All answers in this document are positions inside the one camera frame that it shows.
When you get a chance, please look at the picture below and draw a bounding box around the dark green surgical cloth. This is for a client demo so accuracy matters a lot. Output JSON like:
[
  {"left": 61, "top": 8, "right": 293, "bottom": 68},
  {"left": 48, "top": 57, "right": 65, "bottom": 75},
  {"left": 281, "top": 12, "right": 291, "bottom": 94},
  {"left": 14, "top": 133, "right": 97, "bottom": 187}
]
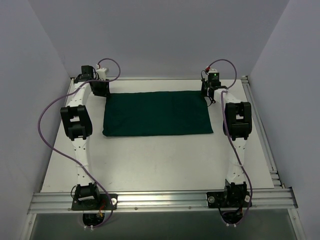
[{"left": 102, "top": 90, "right": 213, "bottom": 137}]

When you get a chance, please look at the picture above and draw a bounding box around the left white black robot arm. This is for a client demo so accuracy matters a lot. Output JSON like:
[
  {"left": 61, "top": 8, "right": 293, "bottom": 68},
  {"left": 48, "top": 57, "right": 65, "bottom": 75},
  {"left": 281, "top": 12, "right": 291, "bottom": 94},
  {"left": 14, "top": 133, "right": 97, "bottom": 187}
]
[{"left": 60, "top": 65, "right": 110, "bottom": 210}]

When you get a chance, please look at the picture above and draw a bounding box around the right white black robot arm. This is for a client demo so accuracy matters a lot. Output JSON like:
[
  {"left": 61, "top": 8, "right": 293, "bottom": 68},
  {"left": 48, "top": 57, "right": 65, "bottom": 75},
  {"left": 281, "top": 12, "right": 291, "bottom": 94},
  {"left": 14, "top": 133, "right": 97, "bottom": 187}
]
[{"left": 201, "top": 69, "right": 252, "bottom": 207}]

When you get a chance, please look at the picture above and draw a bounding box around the back aluminium frame rail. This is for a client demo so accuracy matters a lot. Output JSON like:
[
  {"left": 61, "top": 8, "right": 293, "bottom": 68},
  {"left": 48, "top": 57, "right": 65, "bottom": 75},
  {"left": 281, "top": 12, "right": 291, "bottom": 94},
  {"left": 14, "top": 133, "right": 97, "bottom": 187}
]
[{"left": 70, "top": 75, "right": 248, "bottom": 82}]

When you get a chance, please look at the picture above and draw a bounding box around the aluminium frame rail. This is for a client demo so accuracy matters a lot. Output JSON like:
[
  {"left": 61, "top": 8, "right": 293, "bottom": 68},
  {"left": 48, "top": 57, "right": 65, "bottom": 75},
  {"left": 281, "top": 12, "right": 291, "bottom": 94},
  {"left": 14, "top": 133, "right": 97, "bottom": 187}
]
[
  {"left": 70, "top": 75, "right": 248, "bottom": 82},
  {"left": 240, "top": 75, "right": 285, "bottom": 189},
  {"left": 27, "top": 188, "right": 298, "bottom": 214}
]

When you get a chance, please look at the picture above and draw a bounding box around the black loop cable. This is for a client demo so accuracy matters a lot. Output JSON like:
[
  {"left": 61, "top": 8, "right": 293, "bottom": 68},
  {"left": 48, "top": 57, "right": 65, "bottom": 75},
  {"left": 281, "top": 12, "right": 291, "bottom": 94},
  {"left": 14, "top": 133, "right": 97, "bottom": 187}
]
[{"left": 204, "top": 87, "right": 217, "bottom": 107}]

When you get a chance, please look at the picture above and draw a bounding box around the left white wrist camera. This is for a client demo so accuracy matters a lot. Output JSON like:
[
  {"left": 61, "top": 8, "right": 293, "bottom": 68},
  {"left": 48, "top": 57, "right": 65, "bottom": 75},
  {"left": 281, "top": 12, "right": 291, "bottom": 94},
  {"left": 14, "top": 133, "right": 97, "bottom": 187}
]
[{"left": 95, "top": 64, "right": 109, "bottom": 81}]

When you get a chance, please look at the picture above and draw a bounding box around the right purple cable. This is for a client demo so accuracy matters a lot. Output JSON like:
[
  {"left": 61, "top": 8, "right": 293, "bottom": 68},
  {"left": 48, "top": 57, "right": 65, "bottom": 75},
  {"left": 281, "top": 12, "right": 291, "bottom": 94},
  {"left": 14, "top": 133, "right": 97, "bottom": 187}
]
[{"left": 204, "top": 58, "right": 252, "bottom": 224}]

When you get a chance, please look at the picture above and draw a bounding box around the purple cable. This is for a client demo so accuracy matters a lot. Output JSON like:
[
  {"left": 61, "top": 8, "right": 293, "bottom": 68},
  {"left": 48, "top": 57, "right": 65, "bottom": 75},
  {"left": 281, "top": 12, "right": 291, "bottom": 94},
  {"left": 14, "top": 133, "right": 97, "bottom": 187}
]
[
  {"left": 37, "top": 57, "right": 121, "bottom": 229},
  {"left": 204, "top": 58, "right": 252, "bottom": 224}
]

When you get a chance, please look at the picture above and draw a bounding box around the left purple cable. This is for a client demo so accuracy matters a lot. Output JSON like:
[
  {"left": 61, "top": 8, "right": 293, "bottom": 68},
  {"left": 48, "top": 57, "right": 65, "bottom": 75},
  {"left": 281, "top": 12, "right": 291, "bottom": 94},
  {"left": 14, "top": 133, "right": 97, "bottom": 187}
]
[{"left": 37, "top": 57, "right": 121, "bottom": 229}]

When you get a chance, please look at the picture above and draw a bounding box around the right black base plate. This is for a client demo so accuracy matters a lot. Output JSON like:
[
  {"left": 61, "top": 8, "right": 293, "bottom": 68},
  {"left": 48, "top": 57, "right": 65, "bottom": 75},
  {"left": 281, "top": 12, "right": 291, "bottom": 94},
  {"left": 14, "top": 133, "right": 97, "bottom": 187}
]
[{"left": 206, "top": 191, "right": 252, "bottom": 209}]

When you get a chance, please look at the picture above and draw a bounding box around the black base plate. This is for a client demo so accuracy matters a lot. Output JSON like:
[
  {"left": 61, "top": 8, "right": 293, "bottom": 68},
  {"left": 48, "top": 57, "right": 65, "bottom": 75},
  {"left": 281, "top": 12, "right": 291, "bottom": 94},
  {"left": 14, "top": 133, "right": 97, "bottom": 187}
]
[
  {"left": 71, "top": 193, "right": 118, "bottom": 211},
  {"left": 206, "top": 191, "right": 252, "bottom": 209}
]

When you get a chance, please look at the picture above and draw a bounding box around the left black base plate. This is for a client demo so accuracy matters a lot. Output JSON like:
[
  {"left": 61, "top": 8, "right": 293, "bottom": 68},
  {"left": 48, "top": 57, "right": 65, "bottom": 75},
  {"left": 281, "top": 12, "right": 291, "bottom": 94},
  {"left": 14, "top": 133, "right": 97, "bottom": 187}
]
[{"left": 71, "top": 193, "right": 118, "bottom": 211}]

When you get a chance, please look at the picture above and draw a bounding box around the right aluminium frame rail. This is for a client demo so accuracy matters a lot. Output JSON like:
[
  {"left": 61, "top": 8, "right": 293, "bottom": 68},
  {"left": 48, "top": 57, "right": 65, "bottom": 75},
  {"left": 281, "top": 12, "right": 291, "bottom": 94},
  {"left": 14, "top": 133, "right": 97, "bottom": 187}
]
[{"left": 240, "top": 75, "right": 285, "bottom": 189}]

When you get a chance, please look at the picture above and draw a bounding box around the front aluminium frame rail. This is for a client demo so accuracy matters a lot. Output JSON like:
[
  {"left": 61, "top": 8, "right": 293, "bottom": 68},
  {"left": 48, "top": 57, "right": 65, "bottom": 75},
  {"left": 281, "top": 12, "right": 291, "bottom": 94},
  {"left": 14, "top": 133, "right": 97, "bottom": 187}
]
[{"left": 27, "top": 188, "right": 298, "bottom": 214}]

